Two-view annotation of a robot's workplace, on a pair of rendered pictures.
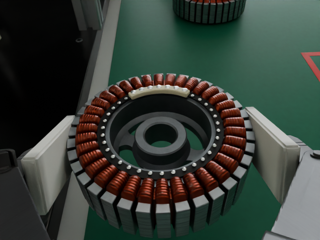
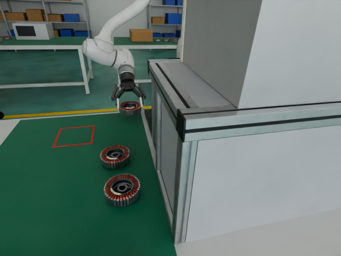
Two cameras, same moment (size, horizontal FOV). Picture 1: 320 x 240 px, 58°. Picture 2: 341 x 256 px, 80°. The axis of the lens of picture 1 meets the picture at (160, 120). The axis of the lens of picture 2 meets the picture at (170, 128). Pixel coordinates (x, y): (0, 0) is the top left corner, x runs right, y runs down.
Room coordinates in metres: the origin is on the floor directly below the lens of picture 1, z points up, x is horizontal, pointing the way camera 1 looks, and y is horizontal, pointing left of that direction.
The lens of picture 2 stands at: (1.09, -0.05, 1.28)
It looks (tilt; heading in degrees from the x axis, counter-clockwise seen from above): 31 degrees down; 165
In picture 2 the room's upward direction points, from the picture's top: 2 degrees clockwise
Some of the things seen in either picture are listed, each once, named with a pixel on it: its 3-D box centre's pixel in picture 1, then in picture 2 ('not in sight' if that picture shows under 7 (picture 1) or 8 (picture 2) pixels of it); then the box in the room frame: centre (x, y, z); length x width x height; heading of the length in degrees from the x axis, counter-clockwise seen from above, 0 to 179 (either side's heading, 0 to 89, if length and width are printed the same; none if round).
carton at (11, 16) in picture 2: not in sight; (18, 16); (-6.02, -2.51, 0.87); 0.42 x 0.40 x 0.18; 89
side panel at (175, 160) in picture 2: not in sight; (169, 161); (0.67, 0.07, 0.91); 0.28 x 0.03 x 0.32; 179
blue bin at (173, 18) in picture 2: not in sight; (173, 18); (-5.97, 1.82, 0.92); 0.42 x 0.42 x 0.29; 0
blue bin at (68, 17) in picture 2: not in sight; (72, 17); (-6.00, -1.15, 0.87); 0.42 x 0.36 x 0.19; 1
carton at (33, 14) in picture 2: not in sight; (36, 14); (-6.02, -2.04, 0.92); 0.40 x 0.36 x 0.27; 177
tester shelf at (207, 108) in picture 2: not in sight; (271, 82); (0.60, 0.40, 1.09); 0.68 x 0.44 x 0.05; 89
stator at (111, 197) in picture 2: not in sight; (122, 189); (0.62, -0.07, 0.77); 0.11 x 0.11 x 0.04
